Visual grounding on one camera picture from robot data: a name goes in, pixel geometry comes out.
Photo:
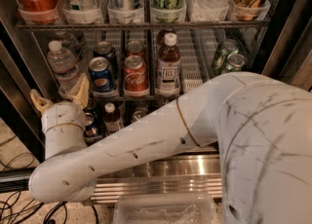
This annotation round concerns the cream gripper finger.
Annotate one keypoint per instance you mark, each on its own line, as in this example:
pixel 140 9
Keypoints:
pixel 41 103
pixel 80 92

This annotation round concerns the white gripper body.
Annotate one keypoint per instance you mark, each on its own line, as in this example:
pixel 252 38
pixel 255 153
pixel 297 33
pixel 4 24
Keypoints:
pixel 62 113

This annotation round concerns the clear water bottle white cap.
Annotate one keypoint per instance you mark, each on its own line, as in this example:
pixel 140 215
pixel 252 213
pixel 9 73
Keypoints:
pixel 66 69

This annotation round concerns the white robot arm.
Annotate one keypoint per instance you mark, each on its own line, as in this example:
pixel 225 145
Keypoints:
pixel 263 129

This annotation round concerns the left glass fridge door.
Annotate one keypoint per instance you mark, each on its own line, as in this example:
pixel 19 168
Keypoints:
pixel 21 145

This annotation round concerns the bottom shelf Pepsi can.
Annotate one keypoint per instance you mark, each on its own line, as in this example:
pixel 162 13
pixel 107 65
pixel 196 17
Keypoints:
pixel 92 131

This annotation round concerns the bottom shelf tea bottle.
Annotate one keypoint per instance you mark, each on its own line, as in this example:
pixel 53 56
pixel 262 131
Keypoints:
pixel 112 118

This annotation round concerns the bottom shelf silver can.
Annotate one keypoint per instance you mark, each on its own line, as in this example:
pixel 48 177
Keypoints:
pixel 138 114

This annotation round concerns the brown iced tea bottle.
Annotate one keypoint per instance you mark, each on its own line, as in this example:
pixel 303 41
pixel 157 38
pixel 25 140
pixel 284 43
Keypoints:
pixel 168 65

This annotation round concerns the brown tea bottle behind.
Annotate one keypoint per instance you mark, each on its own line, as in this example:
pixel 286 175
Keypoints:
pixel 162 34

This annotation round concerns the empty white plastic shelf tray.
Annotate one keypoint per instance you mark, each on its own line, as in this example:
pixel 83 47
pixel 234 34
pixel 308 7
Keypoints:
pixel 193 71

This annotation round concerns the stainless fridge base grille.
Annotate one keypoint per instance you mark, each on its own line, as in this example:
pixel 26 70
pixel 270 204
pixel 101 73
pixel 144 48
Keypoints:
pixel 188 172

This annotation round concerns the blue Pepsi can front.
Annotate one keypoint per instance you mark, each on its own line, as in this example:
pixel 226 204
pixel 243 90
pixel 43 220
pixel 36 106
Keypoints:
pixel 99 70

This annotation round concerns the dark Pepsi can behind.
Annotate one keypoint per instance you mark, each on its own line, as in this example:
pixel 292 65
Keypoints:
pixel 105 49

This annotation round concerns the red Coca-Cola can front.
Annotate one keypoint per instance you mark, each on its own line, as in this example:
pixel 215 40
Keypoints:
pixel 135 74

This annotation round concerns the red coca-cola can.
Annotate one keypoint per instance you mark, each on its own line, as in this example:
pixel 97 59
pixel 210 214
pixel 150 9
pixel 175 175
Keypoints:
pixel 135 74
pixel 135 48

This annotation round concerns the red Coca-Cola can behind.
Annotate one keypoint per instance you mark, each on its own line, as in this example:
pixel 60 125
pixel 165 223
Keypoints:
pixel 135 48

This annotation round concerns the clear plastic bin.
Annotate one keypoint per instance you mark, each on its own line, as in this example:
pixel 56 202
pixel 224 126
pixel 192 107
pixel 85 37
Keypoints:
pixel 171 208

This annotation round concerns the green can behind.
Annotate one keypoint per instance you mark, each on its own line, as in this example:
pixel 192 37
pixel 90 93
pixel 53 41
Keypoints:
pixel 223 50

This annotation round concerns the green can front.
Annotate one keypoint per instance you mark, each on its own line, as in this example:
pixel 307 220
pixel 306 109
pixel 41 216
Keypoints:
pixel 233 63

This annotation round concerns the middle wire shelf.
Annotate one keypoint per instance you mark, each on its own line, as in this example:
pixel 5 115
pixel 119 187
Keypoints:
pixel 102 97

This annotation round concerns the wire shelf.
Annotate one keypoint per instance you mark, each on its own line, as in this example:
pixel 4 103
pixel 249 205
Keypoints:
pixel 145 25
pixel 102 97

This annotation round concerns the top wire shelf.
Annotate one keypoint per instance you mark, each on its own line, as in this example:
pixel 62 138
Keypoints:
pixel 145 25

